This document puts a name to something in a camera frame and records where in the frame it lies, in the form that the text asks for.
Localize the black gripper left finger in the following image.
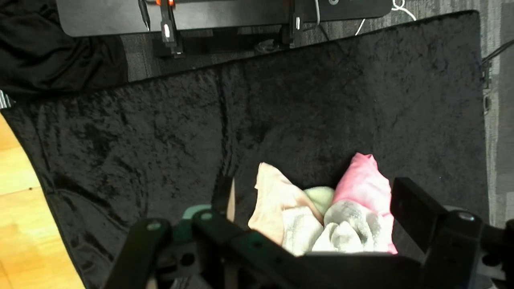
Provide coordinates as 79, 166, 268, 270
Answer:
101, 175, 304, 289

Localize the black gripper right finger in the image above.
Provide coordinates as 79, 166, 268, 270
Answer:
390, 177, 514, 289

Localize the pink cloth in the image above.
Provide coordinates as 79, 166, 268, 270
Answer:
331, 151, 398, 255

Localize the white terry towel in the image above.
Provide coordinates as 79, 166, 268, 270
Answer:
280, 201, 395, 257

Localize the peach cream cloth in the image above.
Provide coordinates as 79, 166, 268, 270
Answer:
246, 161, 326, 247

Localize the pale yellow-green towel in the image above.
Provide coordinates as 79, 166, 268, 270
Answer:
304, 185, 337, 219

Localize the black velvet tablecloth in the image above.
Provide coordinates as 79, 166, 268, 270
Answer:
5, 8, 490, 289

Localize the wooden board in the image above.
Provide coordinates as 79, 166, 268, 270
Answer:
0, 113, 87, 289

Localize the black curtain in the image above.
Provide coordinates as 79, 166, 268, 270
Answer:
0, 0, 130, 98

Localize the orange handled clamp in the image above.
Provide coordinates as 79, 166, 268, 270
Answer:
154, 0, 185, 60
275, 0, 307, 47

